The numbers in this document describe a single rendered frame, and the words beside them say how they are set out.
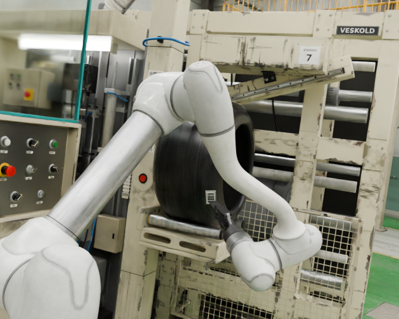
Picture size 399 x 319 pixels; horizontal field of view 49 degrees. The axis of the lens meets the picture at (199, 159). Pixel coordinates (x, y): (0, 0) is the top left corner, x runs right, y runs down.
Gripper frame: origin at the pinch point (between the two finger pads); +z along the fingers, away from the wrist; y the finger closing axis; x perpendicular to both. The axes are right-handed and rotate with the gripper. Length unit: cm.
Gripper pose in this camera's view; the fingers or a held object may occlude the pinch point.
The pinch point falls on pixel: (216, 207)
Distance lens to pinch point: 165.9
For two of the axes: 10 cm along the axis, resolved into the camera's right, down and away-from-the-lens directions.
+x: 9.5, -2.3, 2.3
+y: 0.9, 8.6, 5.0
